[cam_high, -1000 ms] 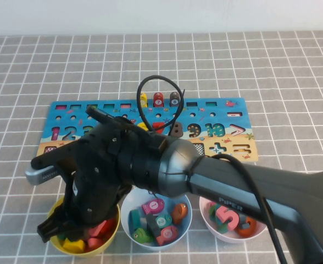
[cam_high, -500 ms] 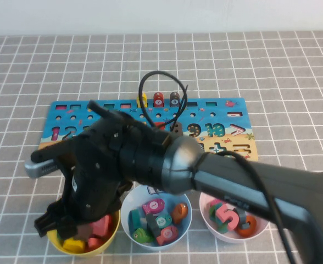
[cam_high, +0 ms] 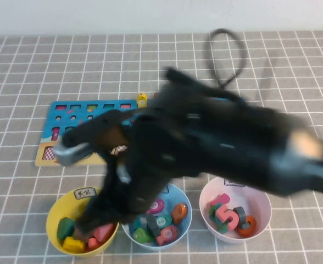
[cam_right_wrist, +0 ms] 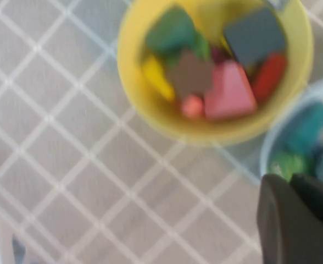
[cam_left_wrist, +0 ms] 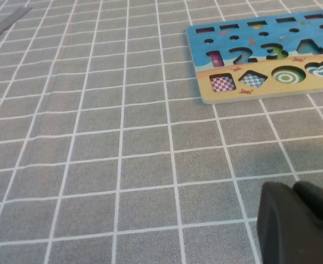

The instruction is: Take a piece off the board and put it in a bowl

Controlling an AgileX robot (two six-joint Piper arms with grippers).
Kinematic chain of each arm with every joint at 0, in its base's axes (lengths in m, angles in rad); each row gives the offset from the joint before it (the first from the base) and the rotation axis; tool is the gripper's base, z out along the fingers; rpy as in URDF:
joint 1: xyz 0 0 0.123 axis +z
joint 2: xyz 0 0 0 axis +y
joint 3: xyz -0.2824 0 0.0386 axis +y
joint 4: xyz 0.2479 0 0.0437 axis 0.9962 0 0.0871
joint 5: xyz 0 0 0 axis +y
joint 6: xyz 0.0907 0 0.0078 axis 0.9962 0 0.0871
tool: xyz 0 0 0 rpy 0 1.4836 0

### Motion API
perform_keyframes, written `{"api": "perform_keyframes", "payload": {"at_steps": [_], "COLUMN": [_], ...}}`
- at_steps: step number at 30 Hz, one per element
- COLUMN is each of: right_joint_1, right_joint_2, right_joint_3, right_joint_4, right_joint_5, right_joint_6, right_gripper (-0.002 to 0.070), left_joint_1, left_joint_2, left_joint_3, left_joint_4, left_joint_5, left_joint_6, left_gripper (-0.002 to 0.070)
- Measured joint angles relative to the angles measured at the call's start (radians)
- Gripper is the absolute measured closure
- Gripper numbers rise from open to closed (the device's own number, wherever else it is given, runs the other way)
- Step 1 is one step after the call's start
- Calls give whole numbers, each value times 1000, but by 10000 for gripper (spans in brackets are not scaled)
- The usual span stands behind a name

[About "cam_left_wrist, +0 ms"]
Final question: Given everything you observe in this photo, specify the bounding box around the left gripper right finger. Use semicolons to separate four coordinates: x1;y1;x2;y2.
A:
292;180;323;237

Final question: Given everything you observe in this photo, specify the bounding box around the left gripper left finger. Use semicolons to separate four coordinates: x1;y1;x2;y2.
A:
257;181;323;264

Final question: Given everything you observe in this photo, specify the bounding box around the wooden number shape puzzle board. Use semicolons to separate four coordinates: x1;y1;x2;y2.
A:
186;8;323;105

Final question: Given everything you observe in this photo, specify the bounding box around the grey white-grid tablecloth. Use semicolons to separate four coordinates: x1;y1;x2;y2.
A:
0;0;323;264

